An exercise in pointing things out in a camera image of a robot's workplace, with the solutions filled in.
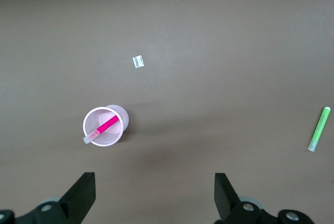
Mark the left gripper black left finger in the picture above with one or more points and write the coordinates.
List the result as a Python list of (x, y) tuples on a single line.
[(75, 200)]

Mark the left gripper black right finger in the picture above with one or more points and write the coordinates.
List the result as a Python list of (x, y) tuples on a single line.
[(229, 203)]

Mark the pink marker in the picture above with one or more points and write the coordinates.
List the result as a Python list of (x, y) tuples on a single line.
[(107, 124)]

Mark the translucent pink cup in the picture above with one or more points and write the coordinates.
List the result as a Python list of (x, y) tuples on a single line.
[(114, 136)]

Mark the green marker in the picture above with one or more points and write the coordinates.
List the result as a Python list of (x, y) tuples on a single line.
[(319, 130)]

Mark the small white paper scrap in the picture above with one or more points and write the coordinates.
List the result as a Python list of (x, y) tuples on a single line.
[(138, 62)]

